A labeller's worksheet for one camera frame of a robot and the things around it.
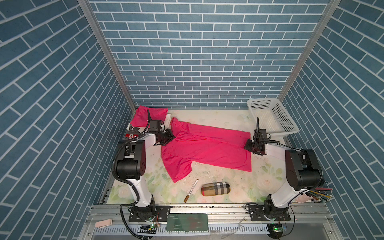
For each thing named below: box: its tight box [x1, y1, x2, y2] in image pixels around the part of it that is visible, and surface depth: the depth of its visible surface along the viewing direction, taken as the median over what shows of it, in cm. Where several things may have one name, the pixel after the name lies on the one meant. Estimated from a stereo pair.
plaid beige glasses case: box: [201, 182, 231, 197], surface depth 80 cm
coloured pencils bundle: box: [304, 188, 333, 202], surface depth 71 cm
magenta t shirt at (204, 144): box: [161, 117, 252, 183], surface depth 98 cm
